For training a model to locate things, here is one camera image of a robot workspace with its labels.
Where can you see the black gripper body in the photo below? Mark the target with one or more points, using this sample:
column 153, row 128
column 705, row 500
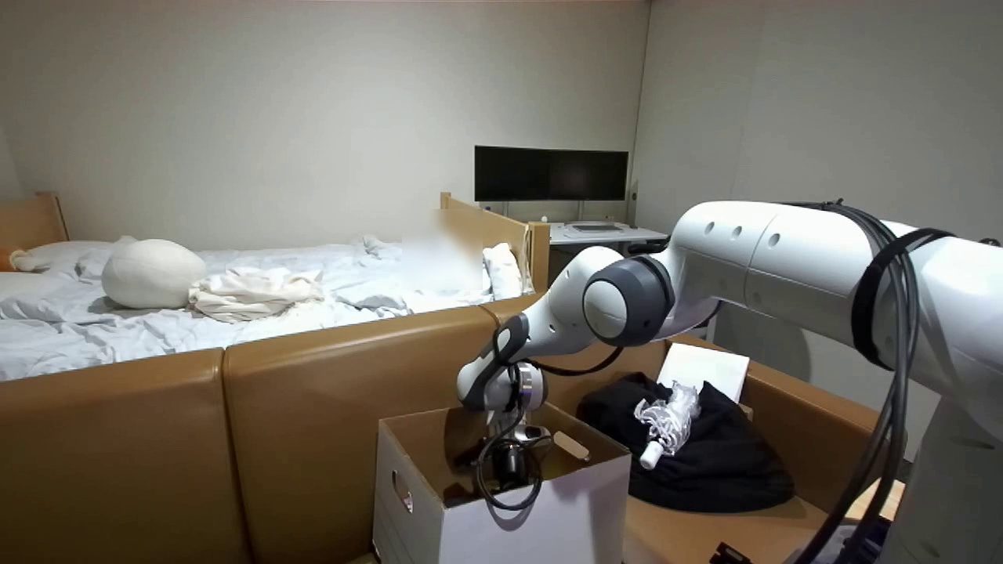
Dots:
column 511, row 449

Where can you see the umbrella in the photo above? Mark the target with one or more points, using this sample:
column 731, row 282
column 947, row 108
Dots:
column 668, row 419

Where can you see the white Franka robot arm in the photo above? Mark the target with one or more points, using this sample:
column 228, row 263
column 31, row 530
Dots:
column 816, row 262

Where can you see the white cardboard box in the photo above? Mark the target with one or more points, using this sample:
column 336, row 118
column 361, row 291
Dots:
column 523, row 532

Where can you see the white paper sheet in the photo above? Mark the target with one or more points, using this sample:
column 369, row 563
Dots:
column 707, row 364

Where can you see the black cloth pile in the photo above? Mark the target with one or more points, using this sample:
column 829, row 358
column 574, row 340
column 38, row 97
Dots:
column 731, row 466

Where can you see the black keyboard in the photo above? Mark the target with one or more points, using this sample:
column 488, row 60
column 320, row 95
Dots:
column 596, row 226

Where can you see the white desk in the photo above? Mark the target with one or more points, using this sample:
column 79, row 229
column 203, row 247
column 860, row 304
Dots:
column 616, row 232

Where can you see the grey rounded chair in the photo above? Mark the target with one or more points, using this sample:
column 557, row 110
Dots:
column 770, row 345

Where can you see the black computer monitor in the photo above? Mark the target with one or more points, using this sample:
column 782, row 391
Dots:
column 550, row 173

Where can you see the cream crumpled cloth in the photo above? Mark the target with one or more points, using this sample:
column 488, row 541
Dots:
column 253, row 295

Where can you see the tan leather sofa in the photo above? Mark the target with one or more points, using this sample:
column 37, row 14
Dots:
column 126, row 457

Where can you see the round white pillow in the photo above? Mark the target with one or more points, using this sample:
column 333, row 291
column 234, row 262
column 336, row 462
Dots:
column 153, row 272

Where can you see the flat white pillow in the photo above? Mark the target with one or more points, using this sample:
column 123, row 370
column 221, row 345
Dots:
column 57, row 254

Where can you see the wooden bed frame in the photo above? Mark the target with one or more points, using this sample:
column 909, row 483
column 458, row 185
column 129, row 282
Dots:
column 464, row 222

